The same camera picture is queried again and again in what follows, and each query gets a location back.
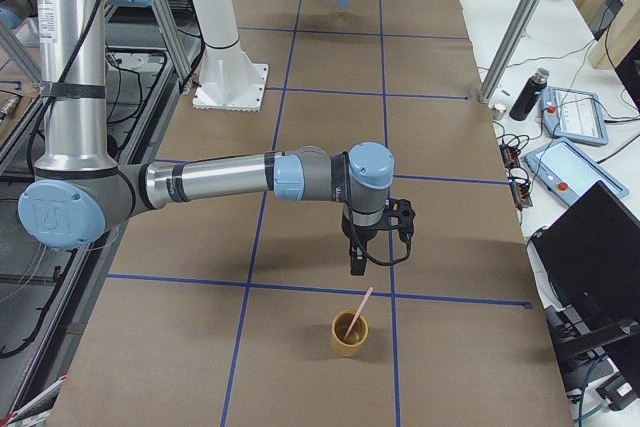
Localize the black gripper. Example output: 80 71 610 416
341 214 383 276

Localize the pink chopstick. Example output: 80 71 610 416
343 286 374 342

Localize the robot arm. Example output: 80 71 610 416
17 0 406 275

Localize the bamboo wooden cup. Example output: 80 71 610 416
330 310 369 358

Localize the small metal cup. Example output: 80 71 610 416
490 103 507 121

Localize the orange black usb hub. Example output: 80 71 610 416
499 144 533 211

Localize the black water bottle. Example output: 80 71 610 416
509 68 550 121

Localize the near teach pendant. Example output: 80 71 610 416
525 138 629 206

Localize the teach pendant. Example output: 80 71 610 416
539 86 609 146
525 138 629 206

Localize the black laptop monitor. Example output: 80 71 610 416
533 181 639 328

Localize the far teach pendant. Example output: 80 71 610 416
539 86 609 146

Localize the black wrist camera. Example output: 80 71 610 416
388 198 416 245

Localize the aluminium frame post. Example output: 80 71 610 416
478 0 540 104

